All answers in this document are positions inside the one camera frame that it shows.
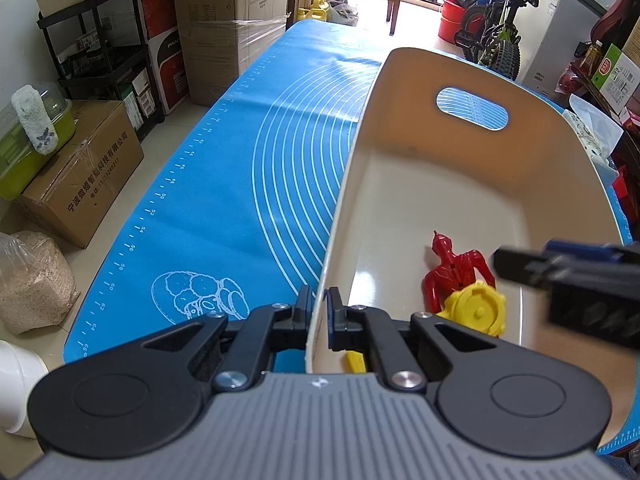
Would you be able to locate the brown carton with black print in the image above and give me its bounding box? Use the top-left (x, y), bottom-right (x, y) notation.
top-left (15, 100), bottom-right (146, 250)

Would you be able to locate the blue silicone baking mat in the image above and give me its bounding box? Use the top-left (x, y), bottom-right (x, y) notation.
top-left (62, 20), bottom-right (640, 456)

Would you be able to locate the red and white appliance box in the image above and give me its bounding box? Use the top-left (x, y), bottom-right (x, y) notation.
top-left (147, 30), bottom-right (191, 116)

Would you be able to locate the green container with clear lid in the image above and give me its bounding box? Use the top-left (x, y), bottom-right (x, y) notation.
top-left (0, 82), bottom-right (78, 201)

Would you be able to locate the white chest freezer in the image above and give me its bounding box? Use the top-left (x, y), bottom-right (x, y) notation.
top-left (515, 0), bottom-right (608, 106)

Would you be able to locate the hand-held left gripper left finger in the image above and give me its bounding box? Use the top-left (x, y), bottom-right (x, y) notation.
top-left (141, 285), bottom-right (315, 393)

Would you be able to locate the green and black bicycle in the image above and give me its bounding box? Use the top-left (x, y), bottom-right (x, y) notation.
top-left (454, 0), bottom-right (540, 81)

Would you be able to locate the white fluffy roller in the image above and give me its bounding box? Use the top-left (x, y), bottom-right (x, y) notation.
top-left (12, 85), bottom-right (58, 156)

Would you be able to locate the cooking oil bottle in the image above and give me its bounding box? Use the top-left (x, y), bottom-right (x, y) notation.
top-left (580, 40), bottom-right (604, 78)

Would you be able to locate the dark wooden shelf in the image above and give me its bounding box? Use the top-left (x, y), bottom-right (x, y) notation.
top-left (570, 60), bottom-right (640, 221)

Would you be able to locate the beige plastic storage basket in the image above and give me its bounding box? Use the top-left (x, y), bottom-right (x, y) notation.
top-left (303, 47), bottom-right (626, 376)

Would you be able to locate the clear bag of grain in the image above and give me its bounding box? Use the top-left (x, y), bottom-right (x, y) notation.
top-left (0, 230), bottom-right (81, 335)

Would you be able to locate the white printed tissue box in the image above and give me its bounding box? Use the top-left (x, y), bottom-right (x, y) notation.
top-left (565, 94), bottom-right (626, 161)

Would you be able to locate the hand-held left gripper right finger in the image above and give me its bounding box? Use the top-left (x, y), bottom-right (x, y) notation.
top-left (324, 286), bottom-right (501, 393)

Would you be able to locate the green and white box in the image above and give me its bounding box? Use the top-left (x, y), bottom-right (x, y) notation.
top-left (592, 42), bottom-right (640, 111)

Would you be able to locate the yellow toy disc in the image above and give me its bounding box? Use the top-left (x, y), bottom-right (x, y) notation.
top-left (436, 281), bottom-right (507, 338)

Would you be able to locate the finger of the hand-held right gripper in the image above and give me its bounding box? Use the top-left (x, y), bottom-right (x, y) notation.
top-left (492, 246), bottom-right (556, 292)
top-left (545, 239), bottom-right (640, 263)

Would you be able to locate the red toy figure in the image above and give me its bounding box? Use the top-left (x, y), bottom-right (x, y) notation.
top-left (422, 230), bottom-right (497, 313)

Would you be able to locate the white plastic bag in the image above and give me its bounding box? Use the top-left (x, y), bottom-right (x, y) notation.
top-left (325, 0), bottom-right (360, 27)

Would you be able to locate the white round plastic container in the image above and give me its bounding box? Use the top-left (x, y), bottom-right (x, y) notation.
top-left (0, 340), bottom-right (49, 438)

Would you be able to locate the black metal shelf rack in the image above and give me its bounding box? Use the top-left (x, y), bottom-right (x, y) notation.
top-left (37, 0), bottom-right (166, 141)

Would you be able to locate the red plastic bucket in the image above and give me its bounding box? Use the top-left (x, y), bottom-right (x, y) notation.
top-left (438, 0), bottom-right (476, 46)

